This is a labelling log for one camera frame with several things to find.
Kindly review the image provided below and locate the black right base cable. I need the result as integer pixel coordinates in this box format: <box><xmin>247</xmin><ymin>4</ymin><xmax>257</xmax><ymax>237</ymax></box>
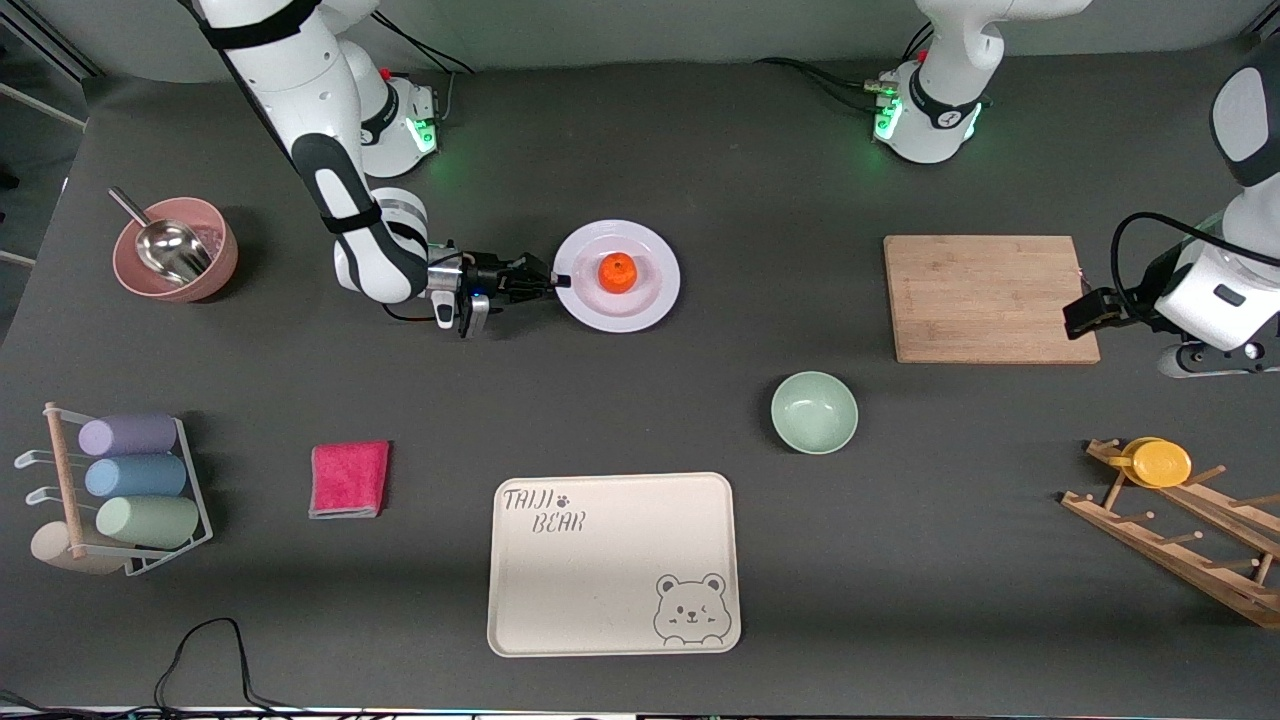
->
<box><xmin>375</xmin><ymin>10</ymin><xmax>476</xmax><ymax>126</ymax></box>

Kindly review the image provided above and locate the white wire cup rack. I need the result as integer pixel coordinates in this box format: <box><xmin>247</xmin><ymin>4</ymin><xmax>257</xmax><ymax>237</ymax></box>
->
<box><xmin>14</xmin><ymin>402</ymin><xmax>214</xmax><ymax>578</ymax></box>

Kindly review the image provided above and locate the beige bear print tray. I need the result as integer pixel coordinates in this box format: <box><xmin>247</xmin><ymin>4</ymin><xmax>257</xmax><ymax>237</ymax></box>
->
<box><xmin>487</xmin><ymin>472</ymin><xmax>743</xmax><ymax>658</ymax></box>

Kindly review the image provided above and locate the blue cup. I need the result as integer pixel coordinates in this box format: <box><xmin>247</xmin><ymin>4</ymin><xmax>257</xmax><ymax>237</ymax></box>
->
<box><xmin>85</xmin><ymin>455</ymin><xmax>188</xmax><ymax>499</ymax></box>

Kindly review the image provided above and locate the purple cup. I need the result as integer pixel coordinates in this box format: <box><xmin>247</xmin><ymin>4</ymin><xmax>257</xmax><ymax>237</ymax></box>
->
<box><xmin>78</xmin><ymin>413</ymin><xmax>179</xmax><ymax>458</ymax></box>

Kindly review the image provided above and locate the light green bowl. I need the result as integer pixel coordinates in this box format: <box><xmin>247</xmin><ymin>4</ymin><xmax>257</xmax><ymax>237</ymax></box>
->
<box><xmin>770</xmin><ymin>371</ymin><xmax>860</xmax><ymax>456</ymax></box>

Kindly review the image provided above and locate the green cup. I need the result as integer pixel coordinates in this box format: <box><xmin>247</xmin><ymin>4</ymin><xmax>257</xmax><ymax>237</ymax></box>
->
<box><xmin>96</xmin><ymin>496</ymin><xmax>201</xmax><ymax>549</ymax></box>

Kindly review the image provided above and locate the metal scoop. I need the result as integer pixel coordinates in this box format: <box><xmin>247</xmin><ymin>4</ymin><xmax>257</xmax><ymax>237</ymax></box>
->
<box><xmin>108</xmin><ymin>187</ymin><xmax>213</xmax><ymax>286</ymax></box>

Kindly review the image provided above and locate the beige cup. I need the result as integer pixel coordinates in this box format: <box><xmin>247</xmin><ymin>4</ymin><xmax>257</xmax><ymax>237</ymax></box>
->
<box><xmin>30</xmin><ymin>522</ymin><xmax>126</xmax><ymax>576</ymax></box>

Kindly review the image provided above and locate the wooden cutting board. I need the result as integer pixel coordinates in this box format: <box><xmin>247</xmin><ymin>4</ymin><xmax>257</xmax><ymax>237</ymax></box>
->
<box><xmin>883</xmin><ymin>235</ymin><xmax>1102</xmax><ymax>365</ymax></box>

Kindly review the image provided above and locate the pink bowl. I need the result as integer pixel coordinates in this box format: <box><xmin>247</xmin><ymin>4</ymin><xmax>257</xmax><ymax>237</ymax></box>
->
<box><xmin>112</xmin><ymin>197</ymin><xmax>239</xmax><ymax>303</ymax></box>

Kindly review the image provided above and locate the black base cable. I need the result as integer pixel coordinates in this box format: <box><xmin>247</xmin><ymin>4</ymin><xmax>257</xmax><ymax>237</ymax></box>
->
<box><xmin>755</xmin><ymin>57</ymin><xmax>886</xmax><ymax>111</ymax></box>
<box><xmin>375</xmin><ymin>10</ymin><xmax>476</xmax><ymax>126</ymax></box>

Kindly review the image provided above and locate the wooden peg drying rack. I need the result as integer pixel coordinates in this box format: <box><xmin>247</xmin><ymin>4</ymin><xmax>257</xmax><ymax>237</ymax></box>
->
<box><xmin>1060</xmin><ymin>438</ymin><xmax>1280</xmax><ymax>631</ymax></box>

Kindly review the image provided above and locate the yellow cup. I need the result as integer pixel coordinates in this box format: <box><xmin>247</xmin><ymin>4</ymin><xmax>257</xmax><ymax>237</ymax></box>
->
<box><xmin>1120</xmin><ymin>437</ymin><xmax>1193</xmax><ymax>489</ymax></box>

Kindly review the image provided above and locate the black cable on table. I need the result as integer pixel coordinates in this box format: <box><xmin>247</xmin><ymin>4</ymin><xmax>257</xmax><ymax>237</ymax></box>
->
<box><xmin>0</xmin><ymin>617</ymin><xmax>331</xmax><ymax>720</ymax></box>

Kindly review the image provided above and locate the pink folded cloth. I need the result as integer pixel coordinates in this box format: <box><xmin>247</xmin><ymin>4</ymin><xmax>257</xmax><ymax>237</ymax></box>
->
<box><xmin>309</xmin><ymin>440</ymin><xmax>392</xmax><ymax>520</ymax></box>

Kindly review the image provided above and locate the black left base cable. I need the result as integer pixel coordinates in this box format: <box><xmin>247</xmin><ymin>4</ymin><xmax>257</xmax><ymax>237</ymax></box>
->
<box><xmin>755</xmin><ymin>57</ymin><xmax>886</xmax><ymax>111</ymax></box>

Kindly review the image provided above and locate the white round plate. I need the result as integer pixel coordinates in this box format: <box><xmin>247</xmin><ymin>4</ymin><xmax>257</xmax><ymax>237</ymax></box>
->
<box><xmin>553</xmin><ymin>219</ymin><xmax>682</xmax><ymax>334</ymax></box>

